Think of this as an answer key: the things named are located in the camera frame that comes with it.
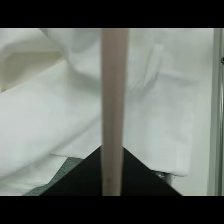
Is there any white long-sleeved shirt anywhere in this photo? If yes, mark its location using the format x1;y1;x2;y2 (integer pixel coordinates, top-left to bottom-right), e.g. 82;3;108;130
0;28;215;196

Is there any silver frame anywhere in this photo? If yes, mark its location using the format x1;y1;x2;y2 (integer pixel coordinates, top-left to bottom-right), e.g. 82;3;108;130
205;28;224;196

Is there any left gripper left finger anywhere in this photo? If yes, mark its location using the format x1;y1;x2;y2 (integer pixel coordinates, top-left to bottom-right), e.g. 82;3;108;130
43;146;103;196

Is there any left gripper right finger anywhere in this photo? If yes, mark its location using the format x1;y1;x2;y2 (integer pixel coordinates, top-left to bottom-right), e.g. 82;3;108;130
120;146;183;196

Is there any pale wooden clothes hanger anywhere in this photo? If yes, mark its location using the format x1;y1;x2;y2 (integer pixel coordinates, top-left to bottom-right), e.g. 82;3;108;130
100;28;130;196

